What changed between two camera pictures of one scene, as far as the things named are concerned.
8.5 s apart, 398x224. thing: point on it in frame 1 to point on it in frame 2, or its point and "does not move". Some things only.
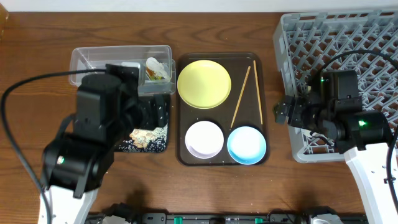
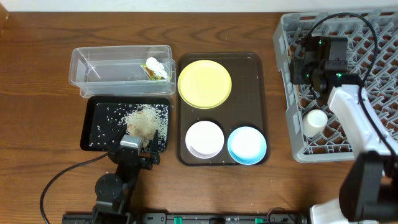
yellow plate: x=204 y=84 does not move
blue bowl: x=246 y=145 does not move
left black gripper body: x=159 y=111 to x=137 y=160
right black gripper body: x=294 y=110 to x=298 y=72
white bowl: x=204 y=139 does not move
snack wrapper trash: x=153 y=63 does not move
